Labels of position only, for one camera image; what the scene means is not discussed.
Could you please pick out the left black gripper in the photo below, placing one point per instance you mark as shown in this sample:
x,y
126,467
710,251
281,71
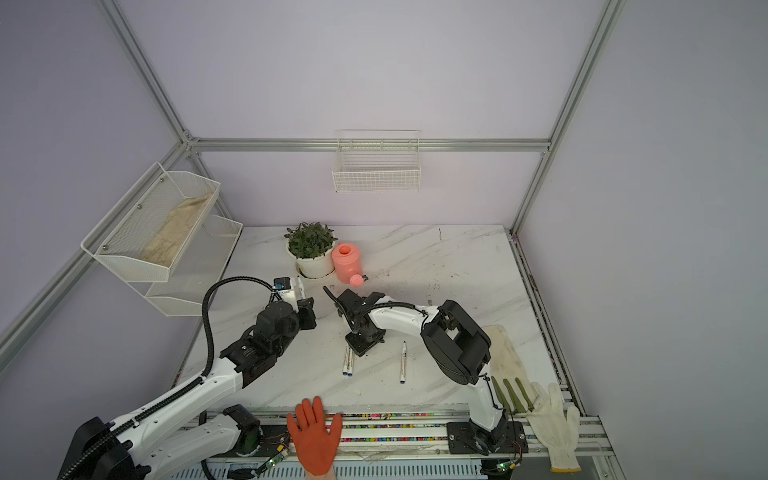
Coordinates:
x,y
306,314

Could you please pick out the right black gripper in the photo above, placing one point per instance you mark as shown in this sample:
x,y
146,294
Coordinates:
x,y
358,348

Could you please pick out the white marker black tip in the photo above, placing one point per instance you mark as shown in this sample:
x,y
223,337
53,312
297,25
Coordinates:
x,y
300,292

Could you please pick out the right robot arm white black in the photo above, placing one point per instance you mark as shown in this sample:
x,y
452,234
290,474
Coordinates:
x,y
460,348

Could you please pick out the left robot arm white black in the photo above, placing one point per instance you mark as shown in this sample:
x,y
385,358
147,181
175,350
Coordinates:
x,y
153,441

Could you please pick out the pink watering can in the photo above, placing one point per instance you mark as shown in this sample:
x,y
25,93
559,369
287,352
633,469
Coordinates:
x,y
347,262

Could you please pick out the potted green plant white pot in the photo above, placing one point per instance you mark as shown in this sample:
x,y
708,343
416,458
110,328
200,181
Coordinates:
x,y
311,244

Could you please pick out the white lower mesh shelf bin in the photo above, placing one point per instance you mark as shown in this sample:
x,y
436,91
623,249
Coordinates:
x,y
201,265

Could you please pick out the white mesh shelf bin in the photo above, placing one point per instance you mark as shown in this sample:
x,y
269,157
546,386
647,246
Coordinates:
x,y
123,239
201,265

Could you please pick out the orange rubber glove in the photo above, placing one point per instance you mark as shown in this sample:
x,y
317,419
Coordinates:
x,y
316,442

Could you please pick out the beige glove in shelf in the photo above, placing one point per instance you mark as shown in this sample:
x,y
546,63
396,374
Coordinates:
x,y
167,242

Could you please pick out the beige green work glove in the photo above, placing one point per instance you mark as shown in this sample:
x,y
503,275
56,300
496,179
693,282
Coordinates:
x,y
508,376

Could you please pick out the white upper mesh shelf bin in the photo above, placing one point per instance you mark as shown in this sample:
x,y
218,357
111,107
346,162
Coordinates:
x,y
123,239

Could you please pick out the white knit glove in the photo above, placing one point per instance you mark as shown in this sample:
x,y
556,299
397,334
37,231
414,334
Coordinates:
x,y
556,427

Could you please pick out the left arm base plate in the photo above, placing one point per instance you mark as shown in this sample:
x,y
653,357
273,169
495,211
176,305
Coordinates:
x,y
264,444

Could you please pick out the white wire wall basket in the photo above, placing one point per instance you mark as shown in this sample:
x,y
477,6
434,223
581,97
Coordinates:
x,y
377,161

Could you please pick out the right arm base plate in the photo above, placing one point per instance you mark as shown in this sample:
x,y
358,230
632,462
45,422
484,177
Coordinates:
x,y
468,438

